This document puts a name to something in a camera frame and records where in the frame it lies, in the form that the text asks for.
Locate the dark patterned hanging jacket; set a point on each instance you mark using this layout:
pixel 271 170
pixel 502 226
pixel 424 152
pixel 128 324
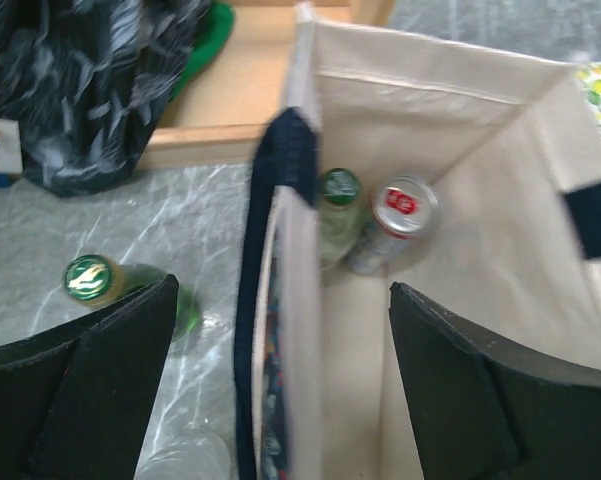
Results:
pixel 88 81

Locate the green glass bottle left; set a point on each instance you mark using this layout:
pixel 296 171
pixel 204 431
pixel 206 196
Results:
pixel 97 281

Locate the silver red soda can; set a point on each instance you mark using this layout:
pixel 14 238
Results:
pixel 403 209

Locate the clear soda water bottle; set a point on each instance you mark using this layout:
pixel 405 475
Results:
pixel 341 212

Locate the beige canvas tote bag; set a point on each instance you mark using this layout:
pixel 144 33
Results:
pixel 510 146

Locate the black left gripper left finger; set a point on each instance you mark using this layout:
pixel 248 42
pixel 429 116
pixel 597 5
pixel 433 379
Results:
pixel 76 400

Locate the green hanging garment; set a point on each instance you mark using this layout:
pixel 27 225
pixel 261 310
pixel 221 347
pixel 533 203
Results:
pixel 213 35

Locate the clear water bottle left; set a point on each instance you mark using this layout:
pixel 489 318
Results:
pixel 199 455

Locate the wooden clothes rack stand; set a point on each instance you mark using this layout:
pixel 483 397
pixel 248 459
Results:
pixel 218 117

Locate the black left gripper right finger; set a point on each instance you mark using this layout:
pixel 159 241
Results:
pixel 485 407

